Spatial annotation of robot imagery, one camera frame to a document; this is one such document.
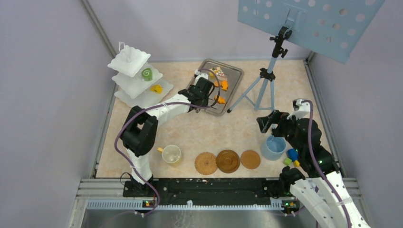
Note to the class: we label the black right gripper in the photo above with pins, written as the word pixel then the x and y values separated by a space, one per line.
pixel 275 117

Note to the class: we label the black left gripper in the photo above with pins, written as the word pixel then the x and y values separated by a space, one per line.
pixel 206 100

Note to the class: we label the white strawberry cake slice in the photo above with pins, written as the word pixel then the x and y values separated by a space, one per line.
pixel 221 76

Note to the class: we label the yellow cake wedge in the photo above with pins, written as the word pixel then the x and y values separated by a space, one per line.
pixel 157 88

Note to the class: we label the green swirl roll cake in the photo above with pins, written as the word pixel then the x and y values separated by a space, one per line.
pixel 147 74

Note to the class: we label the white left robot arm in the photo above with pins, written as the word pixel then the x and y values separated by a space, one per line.
pixel 140 127

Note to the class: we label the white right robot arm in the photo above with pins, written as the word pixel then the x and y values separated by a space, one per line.
pixel 322 192

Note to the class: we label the orange fish pastry lower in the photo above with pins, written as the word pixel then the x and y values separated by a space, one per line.
pixel 220 100

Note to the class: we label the orange fish pastry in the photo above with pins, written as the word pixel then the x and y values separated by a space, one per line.
pixel 220 100
pixel 224 85

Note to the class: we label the orange fish pastry upper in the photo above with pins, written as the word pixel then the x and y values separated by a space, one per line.
pixel 224 85

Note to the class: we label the light blue mug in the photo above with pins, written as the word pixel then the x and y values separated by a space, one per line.
pixel 273 148

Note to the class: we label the yellow square cake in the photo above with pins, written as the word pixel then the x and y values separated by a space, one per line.
pixel 217 71

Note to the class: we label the metal serving tray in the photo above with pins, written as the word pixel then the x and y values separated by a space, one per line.
pixel 234 77

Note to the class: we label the light wooden round coaster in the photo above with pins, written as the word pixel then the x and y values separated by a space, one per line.
pixel 250 159

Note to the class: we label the green toy cube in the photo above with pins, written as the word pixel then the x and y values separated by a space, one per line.
pixel 287 161

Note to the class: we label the yellow toy cube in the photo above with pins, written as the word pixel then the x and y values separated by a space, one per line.
pixel 296 163

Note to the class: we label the dark wooden round coaster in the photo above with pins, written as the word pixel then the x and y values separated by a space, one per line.
pixel 228 161

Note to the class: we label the white three-tier dessert stand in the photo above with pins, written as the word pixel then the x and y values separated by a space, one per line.
pixel 133 90

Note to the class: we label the yellow transparent cup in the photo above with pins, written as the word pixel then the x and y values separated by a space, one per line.
pixel 171 154

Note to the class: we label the woven rattan coaster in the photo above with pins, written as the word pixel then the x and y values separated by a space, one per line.
pixel 205 163

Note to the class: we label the light blue tripod stand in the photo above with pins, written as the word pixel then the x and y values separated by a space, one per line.
pixel 267 74

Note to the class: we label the light blue perforated board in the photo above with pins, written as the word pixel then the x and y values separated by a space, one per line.
pixel 327 27

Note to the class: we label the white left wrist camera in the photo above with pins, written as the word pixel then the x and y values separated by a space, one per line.
pixel 198 75

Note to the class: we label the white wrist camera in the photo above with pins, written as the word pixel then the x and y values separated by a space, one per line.
pixel 302 107
pixel 198 75

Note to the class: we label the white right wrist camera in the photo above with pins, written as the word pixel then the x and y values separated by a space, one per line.
pixel 302 107

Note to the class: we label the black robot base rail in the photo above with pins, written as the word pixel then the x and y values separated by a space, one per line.
pixel 209 191

